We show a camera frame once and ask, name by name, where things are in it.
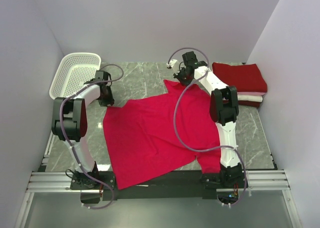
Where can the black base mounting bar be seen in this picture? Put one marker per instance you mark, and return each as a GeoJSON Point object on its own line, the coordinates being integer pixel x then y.
{"type": "Point", "coordinates": [175, 184]}

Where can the aluminium frame rail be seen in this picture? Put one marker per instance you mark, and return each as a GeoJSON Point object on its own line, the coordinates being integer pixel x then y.
{"type": "Point", "coordinates": [58, 182]}

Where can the pink white folded t-shirt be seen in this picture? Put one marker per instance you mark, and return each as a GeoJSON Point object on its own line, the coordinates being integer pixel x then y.
{"type": "Point", "coordinates": [250, 98]}

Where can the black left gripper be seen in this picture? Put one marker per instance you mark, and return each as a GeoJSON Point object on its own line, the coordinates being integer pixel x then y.
{"type": "Point", "coordinates": [110, 100]}

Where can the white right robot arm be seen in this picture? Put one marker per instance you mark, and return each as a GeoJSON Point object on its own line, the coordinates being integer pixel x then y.
{"type": "Point", "coordinates": [223, 110]}

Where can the bright red t-shirt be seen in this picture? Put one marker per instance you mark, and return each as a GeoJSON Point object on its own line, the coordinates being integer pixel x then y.
{"type": "Point", "coordinates": [144, 136]}

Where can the white plastic basket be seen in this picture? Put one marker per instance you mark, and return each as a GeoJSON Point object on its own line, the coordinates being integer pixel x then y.
{"type": "Point", "coordinates": [73, 71]}

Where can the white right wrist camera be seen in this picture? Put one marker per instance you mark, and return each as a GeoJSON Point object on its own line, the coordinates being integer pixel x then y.
{"type": "Point", "coordinates": [172, 64]}

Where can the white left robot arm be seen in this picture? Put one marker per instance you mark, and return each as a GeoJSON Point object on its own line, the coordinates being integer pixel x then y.
{"type": "Point", "coordinates": [70, 124]}

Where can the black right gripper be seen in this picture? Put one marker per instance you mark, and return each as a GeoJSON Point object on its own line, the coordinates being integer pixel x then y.
{"type": "Point", "coordinates": [177, 74]}

